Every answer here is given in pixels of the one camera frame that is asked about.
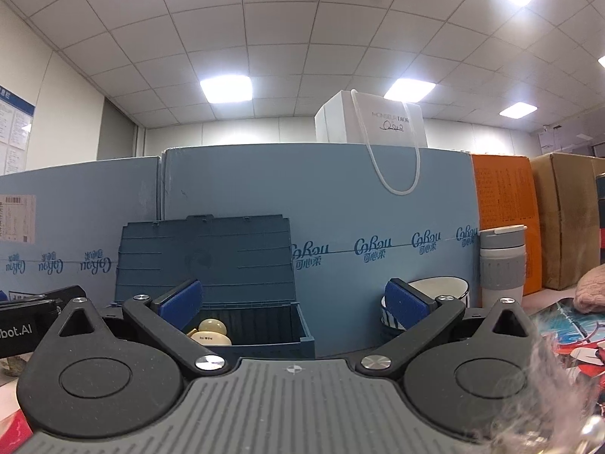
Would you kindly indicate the white paper bag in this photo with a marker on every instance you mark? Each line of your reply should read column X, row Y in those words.
column 368, row 118

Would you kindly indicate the cream round container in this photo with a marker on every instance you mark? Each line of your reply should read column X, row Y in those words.
column 212, row 326

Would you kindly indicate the cream lotion bottle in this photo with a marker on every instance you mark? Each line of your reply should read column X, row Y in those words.
column 212, row 339

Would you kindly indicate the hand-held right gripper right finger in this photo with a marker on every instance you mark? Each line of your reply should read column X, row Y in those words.
column 401, row 305

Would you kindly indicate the white and grey cup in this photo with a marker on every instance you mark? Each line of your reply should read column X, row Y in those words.
column 503, row 269

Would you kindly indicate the wall poster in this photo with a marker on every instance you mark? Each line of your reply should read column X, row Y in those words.
column 16, row 127

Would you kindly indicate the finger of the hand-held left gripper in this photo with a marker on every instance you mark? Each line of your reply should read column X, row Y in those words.
column 66, row 294

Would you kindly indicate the large blue carton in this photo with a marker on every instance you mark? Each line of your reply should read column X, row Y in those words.
column 331, row 198
column 71, row 198

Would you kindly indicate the printed desk mat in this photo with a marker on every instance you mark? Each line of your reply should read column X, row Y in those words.
column 581, row 340

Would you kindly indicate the pink knitted cloth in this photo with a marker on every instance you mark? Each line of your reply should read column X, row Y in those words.
column 591, row 291

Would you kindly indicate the navy thermos bottle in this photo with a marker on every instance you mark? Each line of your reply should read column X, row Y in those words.
column 601, row 208

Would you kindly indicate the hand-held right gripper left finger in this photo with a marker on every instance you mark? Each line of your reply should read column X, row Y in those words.
column 182, row 300

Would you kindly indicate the fuzzy pink fur trim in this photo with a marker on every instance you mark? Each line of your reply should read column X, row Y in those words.
column 543, row 388

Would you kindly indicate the navy striped bowl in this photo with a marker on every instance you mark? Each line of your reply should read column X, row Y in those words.
column 449, row 288

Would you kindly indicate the blue plastic storage box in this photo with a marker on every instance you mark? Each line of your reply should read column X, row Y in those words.
column 255, row 265

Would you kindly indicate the brown cardboard box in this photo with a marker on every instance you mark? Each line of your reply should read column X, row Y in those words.
column 567, row 217

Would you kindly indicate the orange box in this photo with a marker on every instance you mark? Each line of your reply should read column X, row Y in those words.
column 505, row 189

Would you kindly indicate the red item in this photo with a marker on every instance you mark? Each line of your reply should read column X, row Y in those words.
column 12, row 435

